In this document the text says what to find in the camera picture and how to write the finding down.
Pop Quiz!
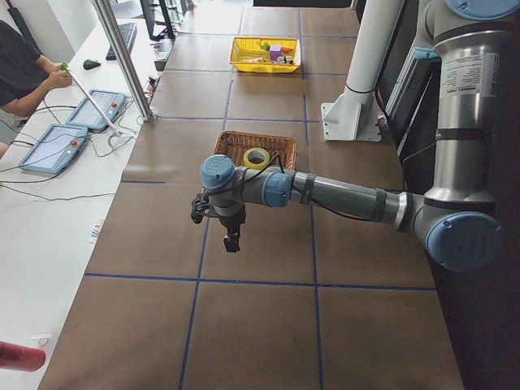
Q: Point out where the yellow packing tape roll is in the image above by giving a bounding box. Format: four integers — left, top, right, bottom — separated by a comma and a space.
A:
243, 147, 271, 170

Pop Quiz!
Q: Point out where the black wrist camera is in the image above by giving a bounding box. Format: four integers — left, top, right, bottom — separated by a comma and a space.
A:
190, 193, 212, 224

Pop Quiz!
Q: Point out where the thin metal rod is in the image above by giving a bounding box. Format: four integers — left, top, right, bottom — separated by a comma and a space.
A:
60, 62, 137, 148

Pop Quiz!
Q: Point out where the black keyboard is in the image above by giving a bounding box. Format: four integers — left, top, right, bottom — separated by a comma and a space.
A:
105, 22, 138, 62

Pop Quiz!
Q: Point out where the red cylinder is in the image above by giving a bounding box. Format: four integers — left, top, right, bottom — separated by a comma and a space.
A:
0, 341, 46, 372

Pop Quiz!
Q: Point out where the black computer mouse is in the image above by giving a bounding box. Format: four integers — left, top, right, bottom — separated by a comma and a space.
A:
83, 59, 101, 71

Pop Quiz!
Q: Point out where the blue teach pendant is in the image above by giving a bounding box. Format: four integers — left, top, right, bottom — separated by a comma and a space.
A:
19, 124, 89, 174
66, 89, 125, 133

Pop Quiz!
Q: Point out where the brown wicker basket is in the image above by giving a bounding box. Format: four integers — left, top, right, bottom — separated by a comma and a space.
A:
214, 131, 297, 170

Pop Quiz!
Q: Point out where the yellow plastic woven basket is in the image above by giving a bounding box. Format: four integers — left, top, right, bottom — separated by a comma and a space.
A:
229, 37, 301, 74

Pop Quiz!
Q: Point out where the aluminium frame post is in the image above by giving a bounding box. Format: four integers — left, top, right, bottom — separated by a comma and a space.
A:
92, 0, 153, 122

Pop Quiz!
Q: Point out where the purple foam cube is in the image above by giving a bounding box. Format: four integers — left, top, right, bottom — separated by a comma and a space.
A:
269, 45, 284, 62

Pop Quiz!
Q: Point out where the toy croissant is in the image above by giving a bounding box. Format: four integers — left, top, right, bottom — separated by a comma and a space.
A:
240, 57, 271, 64

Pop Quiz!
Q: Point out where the toy carrot with green leaves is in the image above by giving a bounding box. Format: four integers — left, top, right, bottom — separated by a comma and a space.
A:
260, 42, 294, 54

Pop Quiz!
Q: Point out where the black computer monitor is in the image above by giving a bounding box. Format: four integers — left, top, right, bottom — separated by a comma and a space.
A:
140, 0, 176, 41

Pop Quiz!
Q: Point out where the lower blue teach pendant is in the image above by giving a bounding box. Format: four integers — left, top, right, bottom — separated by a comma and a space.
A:
19, 124, 89, 174

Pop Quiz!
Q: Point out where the seated person in black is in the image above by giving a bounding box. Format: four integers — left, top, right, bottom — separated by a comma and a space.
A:
0, 19, 73, 159

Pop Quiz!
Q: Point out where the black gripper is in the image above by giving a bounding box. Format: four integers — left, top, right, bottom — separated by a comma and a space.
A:
219, 210, 246, 253

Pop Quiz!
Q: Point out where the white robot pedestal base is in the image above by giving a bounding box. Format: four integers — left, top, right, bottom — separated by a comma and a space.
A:
321, 0, 405, 142

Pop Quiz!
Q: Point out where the upper blue teach pendant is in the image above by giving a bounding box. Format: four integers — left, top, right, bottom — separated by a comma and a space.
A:
66, 89, 125, 133

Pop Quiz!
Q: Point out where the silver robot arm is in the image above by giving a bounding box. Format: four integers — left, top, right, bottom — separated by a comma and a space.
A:
191, 1, 519, 272

